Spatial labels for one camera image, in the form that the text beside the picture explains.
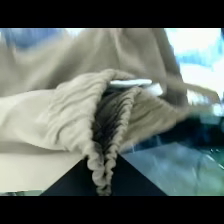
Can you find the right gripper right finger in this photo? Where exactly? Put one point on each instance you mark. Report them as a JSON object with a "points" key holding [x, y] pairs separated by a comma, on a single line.
{"points": [[131, 181]]}

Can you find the beige pants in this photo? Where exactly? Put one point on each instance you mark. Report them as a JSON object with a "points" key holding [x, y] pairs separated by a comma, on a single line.
{"points": [[76, 110]]}

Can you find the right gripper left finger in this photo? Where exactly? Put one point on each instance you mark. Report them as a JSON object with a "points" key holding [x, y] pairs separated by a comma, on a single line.
{"points": [[71, 183]]}

